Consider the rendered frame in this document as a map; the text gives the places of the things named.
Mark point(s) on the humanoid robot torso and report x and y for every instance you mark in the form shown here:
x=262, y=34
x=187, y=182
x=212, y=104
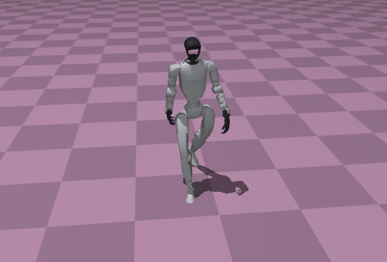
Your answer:
x=192, y=80

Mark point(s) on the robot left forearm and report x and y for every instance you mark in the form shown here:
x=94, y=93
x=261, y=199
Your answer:
x=222, y=102

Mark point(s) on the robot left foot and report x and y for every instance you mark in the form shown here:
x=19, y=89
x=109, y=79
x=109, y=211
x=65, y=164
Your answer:
x=194, y=159

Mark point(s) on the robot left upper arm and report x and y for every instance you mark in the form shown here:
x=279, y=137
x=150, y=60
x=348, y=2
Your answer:
x=211, y=67

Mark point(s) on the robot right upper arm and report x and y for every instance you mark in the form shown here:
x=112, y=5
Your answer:
x=173, y=72

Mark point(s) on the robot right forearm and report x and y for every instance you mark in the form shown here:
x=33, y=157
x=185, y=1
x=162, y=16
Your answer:
x=169, y=102

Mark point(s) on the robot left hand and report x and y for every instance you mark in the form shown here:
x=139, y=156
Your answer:
x=226, y=121

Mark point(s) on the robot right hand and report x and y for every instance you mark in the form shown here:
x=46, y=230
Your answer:
x=169, y=112

